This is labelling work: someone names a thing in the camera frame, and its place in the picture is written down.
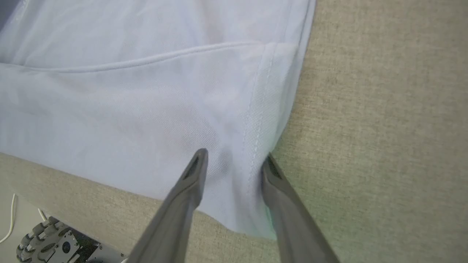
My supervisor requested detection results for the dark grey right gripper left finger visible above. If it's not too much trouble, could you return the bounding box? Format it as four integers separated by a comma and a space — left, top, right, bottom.
126, 148, 209, 263

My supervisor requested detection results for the grey fabric sofa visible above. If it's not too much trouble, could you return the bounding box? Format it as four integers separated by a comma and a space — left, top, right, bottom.
0, 0, 468, 263

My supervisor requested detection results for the light blue polo shirt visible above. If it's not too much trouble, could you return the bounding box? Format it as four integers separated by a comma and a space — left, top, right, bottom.
0, 0, 317, 241

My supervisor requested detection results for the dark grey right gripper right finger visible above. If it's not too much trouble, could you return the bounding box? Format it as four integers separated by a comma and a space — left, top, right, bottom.
261, 153, 341, 263

